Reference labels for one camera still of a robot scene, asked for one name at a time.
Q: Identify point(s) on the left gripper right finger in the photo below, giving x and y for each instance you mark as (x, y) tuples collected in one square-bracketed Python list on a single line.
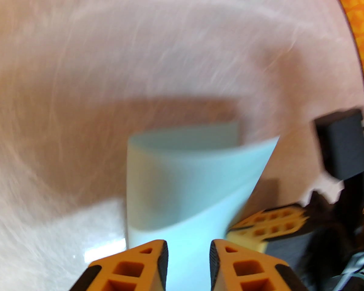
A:
[(245, 271)]

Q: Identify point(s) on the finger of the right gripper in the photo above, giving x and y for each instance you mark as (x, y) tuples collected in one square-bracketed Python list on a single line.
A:
[(276, 217), (261, 233)]

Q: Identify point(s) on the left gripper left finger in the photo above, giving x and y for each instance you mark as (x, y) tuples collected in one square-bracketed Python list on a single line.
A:
[(130, 271)]

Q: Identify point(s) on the light blue paper sheet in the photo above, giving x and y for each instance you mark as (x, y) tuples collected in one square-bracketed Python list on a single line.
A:
[(185, 177)]

